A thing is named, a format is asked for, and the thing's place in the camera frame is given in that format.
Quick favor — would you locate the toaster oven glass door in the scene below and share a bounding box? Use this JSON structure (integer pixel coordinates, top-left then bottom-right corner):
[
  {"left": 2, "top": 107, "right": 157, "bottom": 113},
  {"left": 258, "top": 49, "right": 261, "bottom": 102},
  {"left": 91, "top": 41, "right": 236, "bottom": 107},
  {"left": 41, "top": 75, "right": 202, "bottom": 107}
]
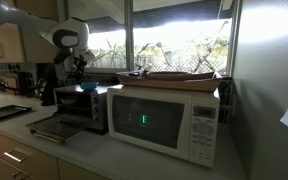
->
[{"left": 25, "top": 113, "right": 93, "bottom": 145}]

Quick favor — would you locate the silver toaster oven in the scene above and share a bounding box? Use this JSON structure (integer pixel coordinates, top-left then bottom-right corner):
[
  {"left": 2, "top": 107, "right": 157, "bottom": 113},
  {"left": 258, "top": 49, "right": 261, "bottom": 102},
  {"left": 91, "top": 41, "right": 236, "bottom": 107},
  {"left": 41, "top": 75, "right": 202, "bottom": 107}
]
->
[{"left": 53, "top": 84, "right": 110, "bottom": 132}]

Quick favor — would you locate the wooden serving tray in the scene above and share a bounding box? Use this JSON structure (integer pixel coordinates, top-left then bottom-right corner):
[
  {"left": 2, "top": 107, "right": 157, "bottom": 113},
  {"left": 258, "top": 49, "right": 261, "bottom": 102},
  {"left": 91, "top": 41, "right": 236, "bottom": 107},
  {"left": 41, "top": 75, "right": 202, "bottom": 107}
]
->
[{"left": 116, "top": 70, "right": 224, "bottom": 93}]

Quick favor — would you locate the metal drawer handle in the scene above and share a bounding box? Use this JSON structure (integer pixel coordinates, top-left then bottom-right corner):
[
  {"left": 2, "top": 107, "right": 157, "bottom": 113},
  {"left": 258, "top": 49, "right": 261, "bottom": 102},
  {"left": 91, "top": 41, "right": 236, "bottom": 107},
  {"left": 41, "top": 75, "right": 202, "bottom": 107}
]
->
[{"left": 3, "top": 150, "right": 27, "bottom": 164}]

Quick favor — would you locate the blue bowl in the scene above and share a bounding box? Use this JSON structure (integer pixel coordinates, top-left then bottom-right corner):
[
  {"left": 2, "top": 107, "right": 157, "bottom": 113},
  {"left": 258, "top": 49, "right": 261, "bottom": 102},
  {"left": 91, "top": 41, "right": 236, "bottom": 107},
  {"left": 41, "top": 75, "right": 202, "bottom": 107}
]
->
[{"left": 80, "top": 81, "right": 99, "bottom": 92}]

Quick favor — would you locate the shallow wooden bowl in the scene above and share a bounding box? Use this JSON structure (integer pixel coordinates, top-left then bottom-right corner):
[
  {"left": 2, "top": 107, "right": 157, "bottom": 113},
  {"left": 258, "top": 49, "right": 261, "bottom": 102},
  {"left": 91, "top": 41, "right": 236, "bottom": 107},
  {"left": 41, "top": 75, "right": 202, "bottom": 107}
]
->
[{"left": 145, "top": 70, "right": 215, "bottom": 81}]

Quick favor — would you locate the white microwave oven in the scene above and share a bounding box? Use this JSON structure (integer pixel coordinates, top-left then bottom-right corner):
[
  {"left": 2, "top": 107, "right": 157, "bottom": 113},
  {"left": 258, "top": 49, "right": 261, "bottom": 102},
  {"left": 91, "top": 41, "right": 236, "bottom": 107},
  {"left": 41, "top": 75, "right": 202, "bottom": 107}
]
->
[{"left": 106, "top": 84, "right": 221, "bottom": 169}]

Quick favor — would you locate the wooden upper cabinet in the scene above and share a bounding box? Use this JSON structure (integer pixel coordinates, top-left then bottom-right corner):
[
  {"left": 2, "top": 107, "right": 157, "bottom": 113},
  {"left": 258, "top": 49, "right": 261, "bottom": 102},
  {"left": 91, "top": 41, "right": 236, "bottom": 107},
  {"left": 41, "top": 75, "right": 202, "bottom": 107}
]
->
[{"left": 0, "top": 0, "right": 61, "bottom": 64}]

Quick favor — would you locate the window frame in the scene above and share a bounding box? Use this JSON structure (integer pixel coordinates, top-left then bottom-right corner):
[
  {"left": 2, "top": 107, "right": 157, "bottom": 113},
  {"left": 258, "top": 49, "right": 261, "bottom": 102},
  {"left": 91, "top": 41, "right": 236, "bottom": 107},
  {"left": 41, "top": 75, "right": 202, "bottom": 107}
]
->
[{"left": 65, "top": 0, "right": 242, "bottom": 77}]

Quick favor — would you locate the wooden base cabinet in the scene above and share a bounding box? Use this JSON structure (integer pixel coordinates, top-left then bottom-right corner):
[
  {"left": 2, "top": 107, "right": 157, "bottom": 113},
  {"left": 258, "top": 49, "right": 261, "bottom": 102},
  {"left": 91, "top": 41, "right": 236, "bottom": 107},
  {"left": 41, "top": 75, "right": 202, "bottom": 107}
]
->
[{"left": 0, "top": 128, "right": 109, "bottom": 180}]

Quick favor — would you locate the black baking tray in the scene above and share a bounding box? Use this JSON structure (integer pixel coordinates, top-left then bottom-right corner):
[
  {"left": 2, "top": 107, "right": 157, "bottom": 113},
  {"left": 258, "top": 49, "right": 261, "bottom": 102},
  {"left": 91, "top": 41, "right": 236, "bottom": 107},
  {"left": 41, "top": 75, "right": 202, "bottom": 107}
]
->
[{"left": 0, "top": 104, "right": 33, "bottom": 121}]

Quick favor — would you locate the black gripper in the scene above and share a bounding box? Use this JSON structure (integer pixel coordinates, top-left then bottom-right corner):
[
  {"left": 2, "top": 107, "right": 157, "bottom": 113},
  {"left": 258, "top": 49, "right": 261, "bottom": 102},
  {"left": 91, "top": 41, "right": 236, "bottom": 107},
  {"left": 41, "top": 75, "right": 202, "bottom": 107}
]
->
[{"left": 71, "top": 54, "right": 89, "bottom": 84}]

